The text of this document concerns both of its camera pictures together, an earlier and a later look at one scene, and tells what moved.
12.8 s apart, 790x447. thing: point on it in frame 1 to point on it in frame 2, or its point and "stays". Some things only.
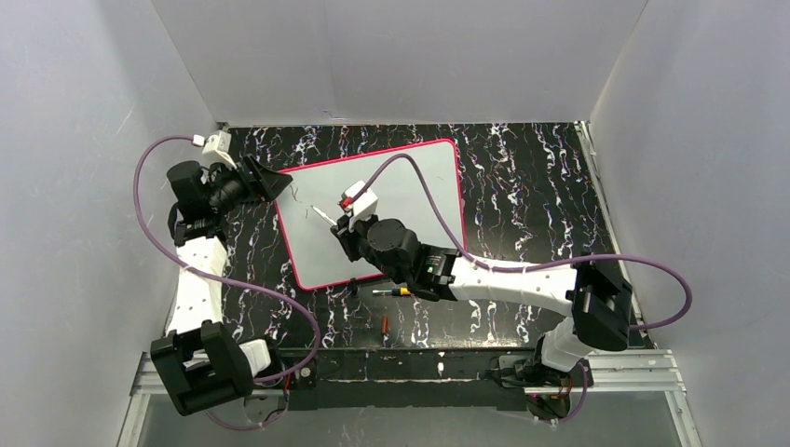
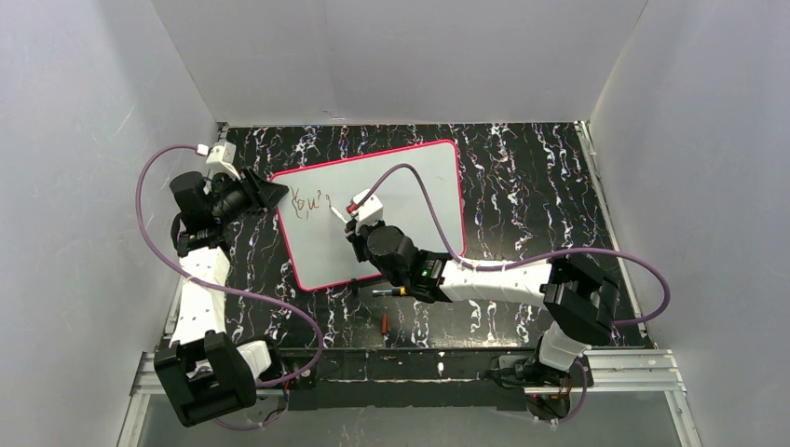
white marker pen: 323,215 to 339,215
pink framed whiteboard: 313,202 stays
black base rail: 405,379 stays
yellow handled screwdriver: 399,291 stays
